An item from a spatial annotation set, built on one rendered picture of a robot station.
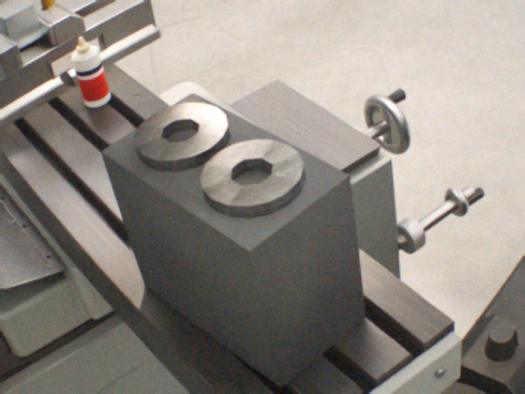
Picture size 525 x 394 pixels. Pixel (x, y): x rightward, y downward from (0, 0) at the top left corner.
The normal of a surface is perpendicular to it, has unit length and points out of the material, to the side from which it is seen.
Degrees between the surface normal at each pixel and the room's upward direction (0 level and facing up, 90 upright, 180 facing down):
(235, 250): 90
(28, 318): 90
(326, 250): 90
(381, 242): 90
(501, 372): 0
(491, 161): 0
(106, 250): 0
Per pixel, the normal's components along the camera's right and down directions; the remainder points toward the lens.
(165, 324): -0.15, -0.75
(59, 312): 0.58, 0.46
